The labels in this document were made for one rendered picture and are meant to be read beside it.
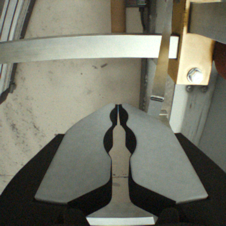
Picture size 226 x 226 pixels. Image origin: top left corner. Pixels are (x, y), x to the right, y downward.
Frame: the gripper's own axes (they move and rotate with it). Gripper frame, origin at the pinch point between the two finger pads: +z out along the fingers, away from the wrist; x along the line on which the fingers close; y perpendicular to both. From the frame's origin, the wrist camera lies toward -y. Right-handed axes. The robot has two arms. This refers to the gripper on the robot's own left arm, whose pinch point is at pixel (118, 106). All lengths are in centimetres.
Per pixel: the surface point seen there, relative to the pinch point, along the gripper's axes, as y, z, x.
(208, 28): -5.1, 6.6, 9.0
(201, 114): 23, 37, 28
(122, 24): 0, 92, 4
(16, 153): 102, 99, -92
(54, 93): 43, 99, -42
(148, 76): 7.9, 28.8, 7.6
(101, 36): -3.2, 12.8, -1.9
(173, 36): -3.3, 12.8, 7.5
